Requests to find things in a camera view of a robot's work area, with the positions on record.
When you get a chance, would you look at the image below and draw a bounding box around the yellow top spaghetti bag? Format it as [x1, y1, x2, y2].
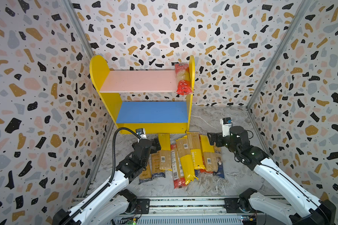
[158, 134, 172, 171]

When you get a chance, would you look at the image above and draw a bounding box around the dark blue spaghetti bag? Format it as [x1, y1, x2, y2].
[151, 152, 165, 179]

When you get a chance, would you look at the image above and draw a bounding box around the blue white spaghetti bag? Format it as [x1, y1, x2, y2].
[139, 162, 152, 184]

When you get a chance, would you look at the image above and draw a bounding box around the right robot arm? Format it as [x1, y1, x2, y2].
[207, 125, 336, 225]

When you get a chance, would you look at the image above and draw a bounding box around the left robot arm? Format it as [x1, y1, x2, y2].
[53, 138, 161, 225]

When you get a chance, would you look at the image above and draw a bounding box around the yellow shelf unit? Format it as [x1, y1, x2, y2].
[90, 55, 193, 134]

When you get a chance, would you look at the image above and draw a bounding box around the yellow spaghetti bag with text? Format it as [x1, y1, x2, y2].
[187, 132, 205, 170]

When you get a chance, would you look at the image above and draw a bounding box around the yellow spaghetti bag right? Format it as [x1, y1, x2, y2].
[200, 135, 218, 172]

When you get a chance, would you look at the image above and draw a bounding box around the navy spaghetti bag far right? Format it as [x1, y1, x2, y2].
[213, 145, 225, 179]

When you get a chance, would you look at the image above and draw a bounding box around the red bag underneath pile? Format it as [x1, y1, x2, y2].
[200, 169, 213, 174]

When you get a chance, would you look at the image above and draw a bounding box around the long yellow spaghetti bag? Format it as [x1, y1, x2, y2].
[176, 136, 198, 185]

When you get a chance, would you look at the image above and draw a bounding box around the red label spaghetti bag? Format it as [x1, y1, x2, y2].
[171, 144, 186, 189]

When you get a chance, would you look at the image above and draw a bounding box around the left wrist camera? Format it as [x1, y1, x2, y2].
[136, 128, 147, 139]

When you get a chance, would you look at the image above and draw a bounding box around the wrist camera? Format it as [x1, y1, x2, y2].
[136, 128, 147, 139]
[220, 117, 232, 137]

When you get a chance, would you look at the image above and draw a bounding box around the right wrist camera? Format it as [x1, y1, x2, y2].
[220, 117, 232, 137]

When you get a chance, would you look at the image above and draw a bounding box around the metal base rail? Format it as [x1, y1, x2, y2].
[70, 196, 306, 225]

